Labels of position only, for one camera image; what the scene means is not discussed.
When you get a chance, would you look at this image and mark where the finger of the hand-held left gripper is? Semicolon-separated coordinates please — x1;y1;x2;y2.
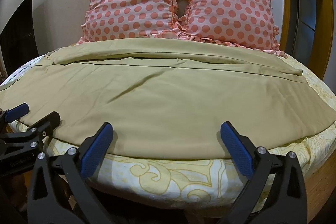
0;103;30;132
0;111;61;159

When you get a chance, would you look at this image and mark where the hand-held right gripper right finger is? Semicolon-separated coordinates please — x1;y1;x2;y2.
213;121;307;224

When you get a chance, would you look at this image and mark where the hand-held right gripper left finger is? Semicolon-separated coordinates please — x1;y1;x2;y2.
27;122;120;224

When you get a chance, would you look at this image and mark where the olive green blanket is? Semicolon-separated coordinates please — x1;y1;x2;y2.
0;38;336;159

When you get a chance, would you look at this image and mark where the yellow patterned bed sheet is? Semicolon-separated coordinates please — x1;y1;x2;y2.
0;55;336;212

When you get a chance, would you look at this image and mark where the dark wooden cabinet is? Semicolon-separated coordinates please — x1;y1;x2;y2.
0;0;38;88

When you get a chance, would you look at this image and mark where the pink polka dot pillow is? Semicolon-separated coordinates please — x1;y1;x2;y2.
77;0;181;44
172;0;289;58

